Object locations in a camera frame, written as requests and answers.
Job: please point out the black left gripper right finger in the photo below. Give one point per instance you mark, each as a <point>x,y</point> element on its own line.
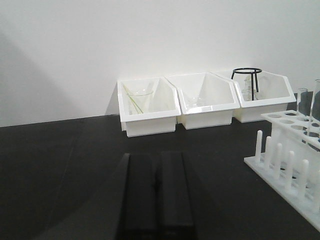
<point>174,205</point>

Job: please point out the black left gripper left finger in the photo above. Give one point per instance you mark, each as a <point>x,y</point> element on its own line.
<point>132,204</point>

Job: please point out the tall clear test tube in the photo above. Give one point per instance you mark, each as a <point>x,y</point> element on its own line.
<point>313,105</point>

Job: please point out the white test tube rack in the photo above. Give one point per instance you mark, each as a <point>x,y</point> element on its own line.
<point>290,163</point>

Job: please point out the short clear test tube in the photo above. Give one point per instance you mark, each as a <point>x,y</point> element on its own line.
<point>301,103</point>

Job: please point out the left white storage bin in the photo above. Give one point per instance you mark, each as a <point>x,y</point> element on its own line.
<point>163,111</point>

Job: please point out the white storage bin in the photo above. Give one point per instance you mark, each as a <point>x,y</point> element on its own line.
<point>275,93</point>
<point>163,111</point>
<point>220,99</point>

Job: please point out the small glass beaker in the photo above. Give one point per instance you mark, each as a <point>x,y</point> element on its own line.
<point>194,102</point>

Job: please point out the middle white storage bin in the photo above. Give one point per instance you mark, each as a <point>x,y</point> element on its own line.
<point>220,99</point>

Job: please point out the right white storage bin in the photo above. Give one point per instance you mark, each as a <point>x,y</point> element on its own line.
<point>275,93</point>

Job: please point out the clear glass flask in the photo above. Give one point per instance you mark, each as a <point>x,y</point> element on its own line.
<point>247,90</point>

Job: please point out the black wire tripod stand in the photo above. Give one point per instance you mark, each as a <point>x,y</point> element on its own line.
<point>252,72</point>

